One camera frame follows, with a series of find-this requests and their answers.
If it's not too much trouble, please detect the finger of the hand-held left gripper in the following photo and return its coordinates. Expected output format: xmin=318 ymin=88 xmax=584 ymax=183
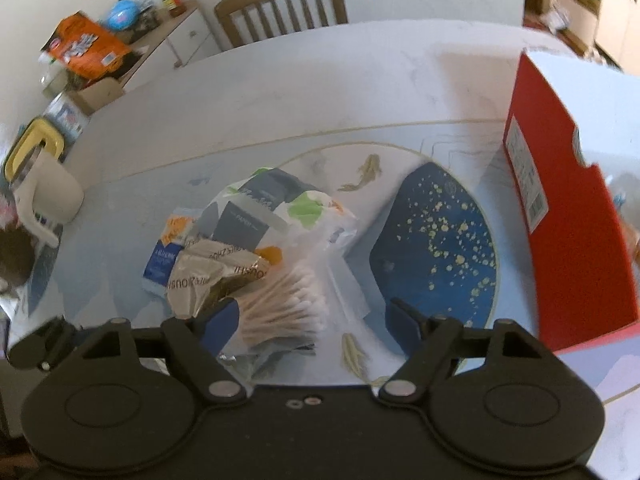
xmin=7 ymin=316 xmax=83 ymax=372

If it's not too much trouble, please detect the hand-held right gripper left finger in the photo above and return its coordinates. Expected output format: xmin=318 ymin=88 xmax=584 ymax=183
xmin=80 ymin=297 xmax=248 ymax=403

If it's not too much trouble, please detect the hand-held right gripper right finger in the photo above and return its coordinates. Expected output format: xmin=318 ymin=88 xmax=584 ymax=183
xmin=377 ymin=298 xmax=546 ymax=403

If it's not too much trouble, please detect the silver foil bag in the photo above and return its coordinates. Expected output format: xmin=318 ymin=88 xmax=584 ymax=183
xmin=165 ymin=237 xmax=273 ymax=366

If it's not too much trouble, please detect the bag of cotton swabs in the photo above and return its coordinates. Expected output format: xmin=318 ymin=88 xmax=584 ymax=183
xmin=220 ymin=245 xmax=371 ymax=356

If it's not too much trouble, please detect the blue tissue pack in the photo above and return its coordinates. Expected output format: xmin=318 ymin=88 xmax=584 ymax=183
xmin=142 ymin=240 xmax=183 ymax=296

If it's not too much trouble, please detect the patterned tissue packet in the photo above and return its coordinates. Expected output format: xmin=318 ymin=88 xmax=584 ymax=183
xmin=197 ymin=167 xmax=358 ymax=261

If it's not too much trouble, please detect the orange and white packet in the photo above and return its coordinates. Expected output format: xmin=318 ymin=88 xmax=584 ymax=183
xmin=161 ymin=214 xmax=198 ymax=248

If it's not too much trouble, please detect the red cardboard box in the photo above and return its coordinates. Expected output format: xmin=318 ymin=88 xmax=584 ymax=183
xmin=502 ymin=49 xmax=640 ymax=352

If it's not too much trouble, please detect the white marble desktop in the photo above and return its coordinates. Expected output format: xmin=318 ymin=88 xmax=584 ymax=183
xmin=0 ymin=20 xmax=640 ymax=466

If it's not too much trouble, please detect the brown mug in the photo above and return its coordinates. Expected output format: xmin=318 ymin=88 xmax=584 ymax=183
xmin=0 ymin=225 xmax=38 ymax=288

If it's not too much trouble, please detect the cream mug with steel rim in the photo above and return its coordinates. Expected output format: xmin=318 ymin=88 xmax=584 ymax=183
xmin=10 ymin=152 xmax=85 ymax=248

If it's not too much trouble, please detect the green tissue box yellow lid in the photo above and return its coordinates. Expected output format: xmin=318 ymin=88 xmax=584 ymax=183
xmin=4 ymin=116 xmax=66 ymax=183

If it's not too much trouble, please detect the white canister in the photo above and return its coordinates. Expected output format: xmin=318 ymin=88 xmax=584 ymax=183
xmin=42 ymin=92 xmax=91 ymax=143

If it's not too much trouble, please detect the brown cardboard box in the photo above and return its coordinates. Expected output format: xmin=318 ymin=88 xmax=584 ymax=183
xmin=65 ymin=75 xmax=126 ymax=116

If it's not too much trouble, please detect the white cabinet with wooden top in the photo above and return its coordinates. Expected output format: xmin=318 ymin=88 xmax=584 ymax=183
xmin=120 ymin=0 xmax=223 ymax=92

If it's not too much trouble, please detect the large orange snack bag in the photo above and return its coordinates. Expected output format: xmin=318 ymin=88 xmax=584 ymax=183
xmin=40 ymin=10 xmax=133 ymax=81

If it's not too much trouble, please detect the dark glass jar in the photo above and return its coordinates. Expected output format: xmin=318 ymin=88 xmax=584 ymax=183
xmin=139 ymin=0 xmax=161 ymax=28

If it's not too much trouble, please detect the blue ball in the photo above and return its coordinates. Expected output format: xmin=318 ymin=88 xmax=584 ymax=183
xmin=109 ymin=0 xmax=141 ymax=28

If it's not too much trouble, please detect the white plastic bag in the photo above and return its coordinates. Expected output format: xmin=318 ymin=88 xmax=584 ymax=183
xmin=545 ymin=5 xmax=571 ymax=31

